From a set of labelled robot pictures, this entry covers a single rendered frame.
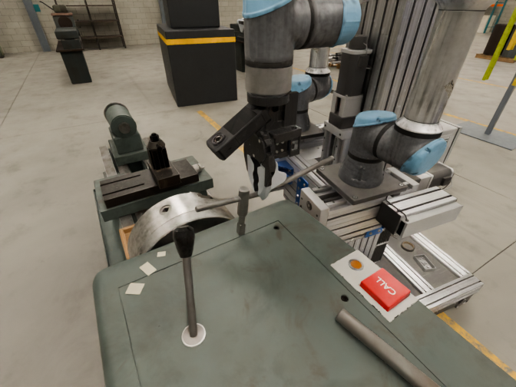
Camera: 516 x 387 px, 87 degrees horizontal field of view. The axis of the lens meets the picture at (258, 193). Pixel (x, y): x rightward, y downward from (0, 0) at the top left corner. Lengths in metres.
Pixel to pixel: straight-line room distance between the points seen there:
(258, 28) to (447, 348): 0.53
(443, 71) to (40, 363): 2.26
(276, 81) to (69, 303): 2.13
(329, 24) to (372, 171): 0.57
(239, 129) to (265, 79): 0.09
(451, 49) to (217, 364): 0.76
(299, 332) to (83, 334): 1.81
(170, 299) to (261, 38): 0.43
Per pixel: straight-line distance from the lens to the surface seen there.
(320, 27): 0.47
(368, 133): 0.89
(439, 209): 1.15
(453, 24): 0.78
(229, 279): 0.52
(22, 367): 2.23
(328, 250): 0.58
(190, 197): 0.76
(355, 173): 0.95
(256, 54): 0.44
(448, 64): 0.79
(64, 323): 2.27
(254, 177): 0.54
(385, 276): 0.56
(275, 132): 0.48
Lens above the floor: 1.67
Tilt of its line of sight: 36 degrees down
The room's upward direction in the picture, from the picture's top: straight up
